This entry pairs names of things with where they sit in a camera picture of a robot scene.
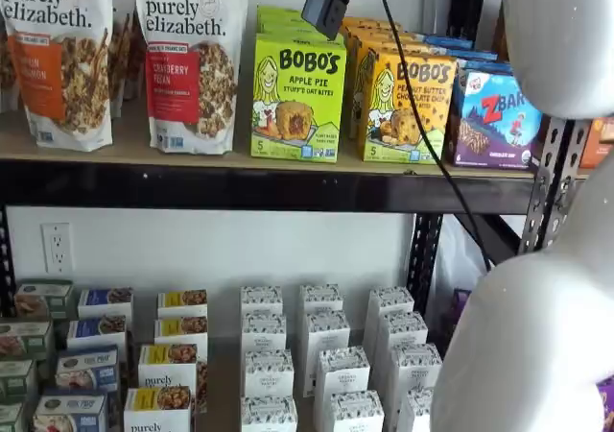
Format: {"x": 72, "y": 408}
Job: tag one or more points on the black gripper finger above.
{"x": 336, "y": 9}
{"x": 316, "y": 7}

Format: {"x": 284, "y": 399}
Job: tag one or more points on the green Bobo's apple pie box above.
{"x": 280, "y": 13}
{"x": 283, "y": 26}
{"x": 297, "y": 96}

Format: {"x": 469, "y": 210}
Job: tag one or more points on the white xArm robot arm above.
{"x": 527, "y": 331}

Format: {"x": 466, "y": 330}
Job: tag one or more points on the yellow Bobo's peanut butter box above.
{"x": 379, "y": 40}
{"x": 369, "y": 29}
{"x": 398, "y": 125}
{"x": 364, "y": 20}

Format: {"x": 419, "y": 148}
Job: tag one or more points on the blue purple ZBar box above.
{"x": 460, "y": 52}
{"x": 494, "y": 125}
{"x": 446, "y": 40}
{"x": 479, "y": 65}

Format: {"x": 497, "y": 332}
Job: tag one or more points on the wooden shelf board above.
{"x": 120, "y": 156}

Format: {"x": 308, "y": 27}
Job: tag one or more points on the white patterned pantry box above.
{"x": 264, "y": 333}
{"x": 326, "y": 331}
{"x": 268, "y": 374}
{"x": 341, "y": 372}
{"x": 321, "y": 298}
{"x": 415, "y": 413}
{"x": 261, "y": 300}
{"x": 415, "y": 367}
{"x": 403, "y": 331}
{"x": 391, "y": 300}
{"x": 355, "y": 413}
{"x": 268, "y": 415}

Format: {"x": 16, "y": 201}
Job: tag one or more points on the large orange snack box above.
{"x": 599, "y": 144}

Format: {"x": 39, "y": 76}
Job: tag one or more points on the yellow label granola box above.
{"x": 168, "y": 365}
{"x": 158, "y": 408}
{"x": 182, "y": 302}
{"x": 180, "y": 331}

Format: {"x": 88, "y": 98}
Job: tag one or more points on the green label oatmeal box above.
{"x": 9, "y": 417}
{"x": 24, "y": 338}
{"x": 43, "y": 297}
{"x": 16, "y": 379}

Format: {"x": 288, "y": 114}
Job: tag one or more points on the granola bag red label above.
{"x": 192, "y": 77}

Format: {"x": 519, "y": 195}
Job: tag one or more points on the black metal shelving rack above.
{"x": 240, "y": 187}

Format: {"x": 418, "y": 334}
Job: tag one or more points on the granola bag orange label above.
{"x": 57, "y": 67}

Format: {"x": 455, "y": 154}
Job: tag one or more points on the white plastic sheet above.
{"x": 455, "y": 259}

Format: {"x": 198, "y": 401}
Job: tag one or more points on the white patterned cartons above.
{"x": 223, "y": 355}

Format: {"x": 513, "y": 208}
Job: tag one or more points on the white wall power outlet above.
{"x": 57, "y": 247}

